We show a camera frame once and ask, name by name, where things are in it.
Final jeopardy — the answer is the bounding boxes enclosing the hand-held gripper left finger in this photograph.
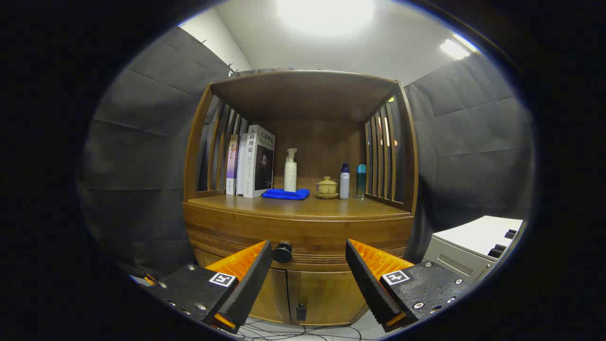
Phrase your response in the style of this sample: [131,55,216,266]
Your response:
[142,240,274,334]

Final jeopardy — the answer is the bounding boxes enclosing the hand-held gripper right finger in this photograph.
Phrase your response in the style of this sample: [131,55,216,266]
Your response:
[345,239,474,333]

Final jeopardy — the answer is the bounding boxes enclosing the black drawer knob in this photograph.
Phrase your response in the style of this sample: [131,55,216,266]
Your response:
[273,241,294,264]

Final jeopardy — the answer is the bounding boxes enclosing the wooden drawer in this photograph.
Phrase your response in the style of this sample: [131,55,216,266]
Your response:
[184,203,415,273]

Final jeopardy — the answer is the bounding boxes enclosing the wooden countertop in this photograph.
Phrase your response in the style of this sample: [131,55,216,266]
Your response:
[188,192,411,219]

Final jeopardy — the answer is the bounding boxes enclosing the wooden cabinet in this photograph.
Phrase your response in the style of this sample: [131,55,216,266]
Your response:
[182,70,419,327]

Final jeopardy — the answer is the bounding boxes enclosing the blue folded cloth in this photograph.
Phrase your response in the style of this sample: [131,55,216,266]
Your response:
[262,188,311,201]

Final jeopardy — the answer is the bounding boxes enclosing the yellow lidded tea cup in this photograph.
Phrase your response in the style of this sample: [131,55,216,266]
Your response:
[316,176,339,196]

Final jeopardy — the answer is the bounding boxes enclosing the white pump bottle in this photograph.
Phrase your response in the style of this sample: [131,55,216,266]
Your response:
[284,148,298,193]

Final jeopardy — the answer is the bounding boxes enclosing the white grey machine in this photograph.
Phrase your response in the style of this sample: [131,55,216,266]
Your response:
[423,215,524,282]

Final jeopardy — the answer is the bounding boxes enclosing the thin white book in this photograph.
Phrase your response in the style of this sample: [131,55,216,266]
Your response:
[235,133,249,196]

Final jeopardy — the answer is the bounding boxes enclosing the thick white portrait book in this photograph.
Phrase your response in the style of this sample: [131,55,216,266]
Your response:
[242,125,276,198]

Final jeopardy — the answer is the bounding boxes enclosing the purple book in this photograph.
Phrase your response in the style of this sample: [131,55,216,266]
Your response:
[225,135,240,196]

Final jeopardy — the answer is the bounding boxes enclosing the rectangular ceiling light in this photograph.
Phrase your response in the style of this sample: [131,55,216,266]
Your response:
[439,33,479,60]

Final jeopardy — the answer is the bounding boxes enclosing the black floor cables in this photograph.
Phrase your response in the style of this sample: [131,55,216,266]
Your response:
[234,320,363,341]

